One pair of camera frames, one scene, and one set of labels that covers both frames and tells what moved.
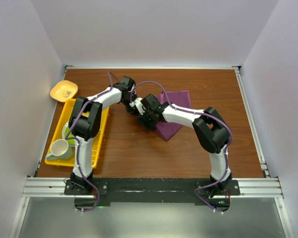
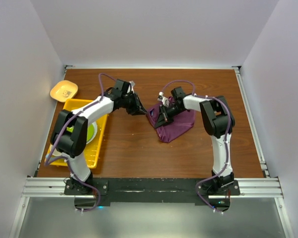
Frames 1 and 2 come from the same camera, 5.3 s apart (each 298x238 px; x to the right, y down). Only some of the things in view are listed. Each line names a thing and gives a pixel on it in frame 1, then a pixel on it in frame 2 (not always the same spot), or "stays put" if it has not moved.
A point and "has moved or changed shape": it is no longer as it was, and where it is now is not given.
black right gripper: [142, 119] → [163, 119]
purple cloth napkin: [168, 130] has moved or changed shape
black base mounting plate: [151, 190] stays put
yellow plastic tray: [96, 143] stays put
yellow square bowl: [63, 90] stays put
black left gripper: [131, 110] stays put
